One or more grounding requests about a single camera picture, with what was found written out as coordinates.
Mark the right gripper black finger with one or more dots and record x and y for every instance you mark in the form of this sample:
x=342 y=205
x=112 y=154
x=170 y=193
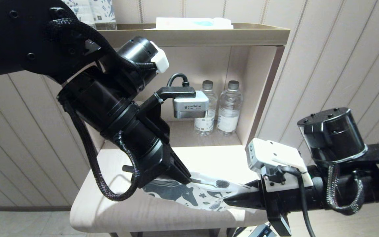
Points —
x=245 y=200
x=253 y=188

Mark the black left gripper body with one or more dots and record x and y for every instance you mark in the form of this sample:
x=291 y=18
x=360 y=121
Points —
x=156 y=158

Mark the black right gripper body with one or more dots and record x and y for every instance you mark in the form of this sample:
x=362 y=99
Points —
x=275 y=210

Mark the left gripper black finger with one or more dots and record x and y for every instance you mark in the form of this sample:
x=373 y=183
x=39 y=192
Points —
x=176 y=174
x=180 y=164

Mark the white zip pouch blue horse print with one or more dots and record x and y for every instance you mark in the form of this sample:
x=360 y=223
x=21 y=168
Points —
x=183 y=194

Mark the grey toothbrush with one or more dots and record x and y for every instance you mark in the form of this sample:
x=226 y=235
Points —
x=215 y=183

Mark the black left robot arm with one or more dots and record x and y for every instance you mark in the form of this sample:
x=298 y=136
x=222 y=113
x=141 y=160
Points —
x=28 y=33

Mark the grey robot base chassis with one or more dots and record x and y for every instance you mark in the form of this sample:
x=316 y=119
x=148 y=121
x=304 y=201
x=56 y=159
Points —
x=258 y=232

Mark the clear water bottle dotted label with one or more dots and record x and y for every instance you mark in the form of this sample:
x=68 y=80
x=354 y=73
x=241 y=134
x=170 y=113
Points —
x=205 y=126

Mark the clear water bottle plain label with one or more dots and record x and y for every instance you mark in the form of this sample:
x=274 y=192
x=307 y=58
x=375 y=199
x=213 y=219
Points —
x=229 y=108

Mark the beige wooden shelf unit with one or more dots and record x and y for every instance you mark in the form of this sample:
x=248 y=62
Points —
x=202 y=65

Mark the brown shelf tray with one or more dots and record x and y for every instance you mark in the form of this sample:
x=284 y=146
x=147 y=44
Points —
x=209 y=37

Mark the flat white blue packet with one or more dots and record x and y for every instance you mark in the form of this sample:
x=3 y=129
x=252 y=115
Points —
x=189 y=23

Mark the small blue printed white pouch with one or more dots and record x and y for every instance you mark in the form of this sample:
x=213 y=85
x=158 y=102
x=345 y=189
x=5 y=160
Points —
x=105 y=13

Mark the large blue printed white pouch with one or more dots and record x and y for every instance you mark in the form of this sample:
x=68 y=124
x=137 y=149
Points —
x=82 y=11

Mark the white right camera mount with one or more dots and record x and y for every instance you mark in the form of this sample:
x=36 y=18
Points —
x=281 y=158

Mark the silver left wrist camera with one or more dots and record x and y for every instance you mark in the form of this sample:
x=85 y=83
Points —
x=191 y=107

